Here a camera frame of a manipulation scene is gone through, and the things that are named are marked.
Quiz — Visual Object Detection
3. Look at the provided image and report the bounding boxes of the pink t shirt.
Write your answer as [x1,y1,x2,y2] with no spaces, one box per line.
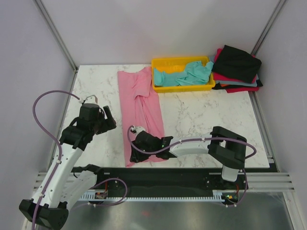
[118,67,165,167]

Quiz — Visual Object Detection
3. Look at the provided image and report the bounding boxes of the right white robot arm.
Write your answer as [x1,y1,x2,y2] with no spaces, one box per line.
[127,126,247,189]

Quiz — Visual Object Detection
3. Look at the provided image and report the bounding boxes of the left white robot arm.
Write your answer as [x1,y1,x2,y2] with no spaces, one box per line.
[19,103,116,230]

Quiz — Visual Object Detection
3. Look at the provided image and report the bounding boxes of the yellow plastic bin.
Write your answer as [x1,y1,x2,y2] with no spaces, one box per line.
[151,56,215,93]

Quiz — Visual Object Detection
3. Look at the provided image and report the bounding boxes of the teal t shirt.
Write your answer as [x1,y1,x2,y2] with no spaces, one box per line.
[153,61,213,87]

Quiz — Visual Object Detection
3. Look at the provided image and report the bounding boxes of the black bottom t shirt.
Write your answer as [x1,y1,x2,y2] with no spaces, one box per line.
[212,80,263,90]

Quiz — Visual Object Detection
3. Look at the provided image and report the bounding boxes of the black folded t shirt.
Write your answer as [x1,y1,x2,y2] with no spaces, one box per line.
[212,45,262,83]

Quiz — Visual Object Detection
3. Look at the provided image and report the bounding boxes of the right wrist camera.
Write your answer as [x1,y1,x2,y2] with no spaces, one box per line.
[134,126,146,133]

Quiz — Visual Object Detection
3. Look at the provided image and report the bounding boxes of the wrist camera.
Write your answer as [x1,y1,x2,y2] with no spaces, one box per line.
[134,126,146,133]
[84,95,98,104]

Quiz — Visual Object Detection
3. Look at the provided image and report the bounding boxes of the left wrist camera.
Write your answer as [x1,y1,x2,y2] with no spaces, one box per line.
[84,95,98,104]

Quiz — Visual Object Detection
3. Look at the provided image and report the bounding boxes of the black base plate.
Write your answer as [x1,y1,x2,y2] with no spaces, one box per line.
[76,167,248,198]

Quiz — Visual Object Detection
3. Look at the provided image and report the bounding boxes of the white cable duct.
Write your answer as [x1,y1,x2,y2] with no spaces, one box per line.
[78,190,225,202]

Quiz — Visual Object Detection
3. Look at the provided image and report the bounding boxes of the left aluminium post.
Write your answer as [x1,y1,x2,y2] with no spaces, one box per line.
[33,0,79,71]

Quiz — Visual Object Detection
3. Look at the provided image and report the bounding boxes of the aluminium post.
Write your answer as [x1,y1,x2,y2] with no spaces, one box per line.
[251,0,288,56]
[33,0,79,71]

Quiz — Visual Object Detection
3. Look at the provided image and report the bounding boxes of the right aluminium post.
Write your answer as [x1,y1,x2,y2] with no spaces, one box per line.
[251,0,288,56]

